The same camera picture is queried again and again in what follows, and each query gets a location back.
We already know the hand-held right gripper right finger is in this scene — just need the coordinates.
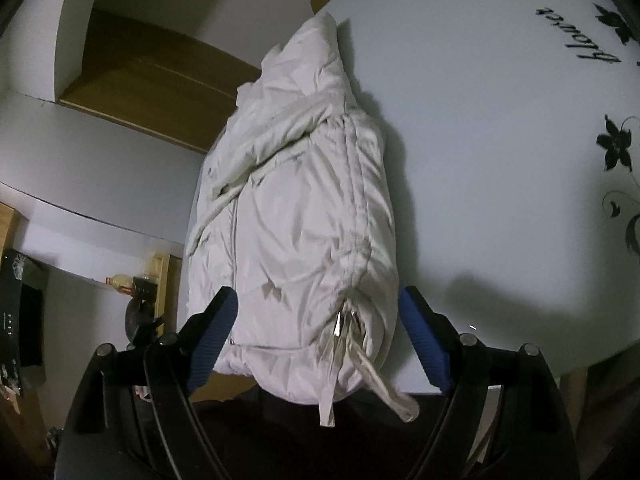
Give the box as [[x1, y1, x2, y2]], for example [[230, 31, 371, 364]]
[[398, 285, 582, 480]]

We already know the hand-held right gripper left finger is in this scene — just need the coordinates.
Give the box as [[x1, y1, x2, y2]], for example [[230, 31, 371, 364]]
[[52, 286, 241, 480]]

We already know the white puffer jacket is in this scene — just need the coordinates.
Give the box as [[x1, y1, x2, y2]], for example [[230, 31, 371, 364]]
[[182, 10, 421, 428]]

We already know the wooden side shelf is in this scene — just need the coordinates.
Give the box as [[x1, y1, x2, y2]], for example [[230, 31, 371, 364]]
[[144, 251, 184, 333]]

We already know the orange drink bottle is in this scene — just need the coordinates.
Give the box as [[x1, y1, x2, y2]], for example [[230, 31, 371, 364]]
[[106, 273, 137, 295]]

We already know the wooden wardrobe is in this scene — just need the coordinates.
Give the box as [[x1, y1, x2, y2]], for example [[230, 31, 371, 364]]
[[57, 7, 263, 156]]

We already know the black floral wall panel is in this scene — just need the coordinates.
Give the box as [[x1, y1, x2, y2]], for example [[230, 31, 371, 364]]
[[0, 247, 49, 367]]

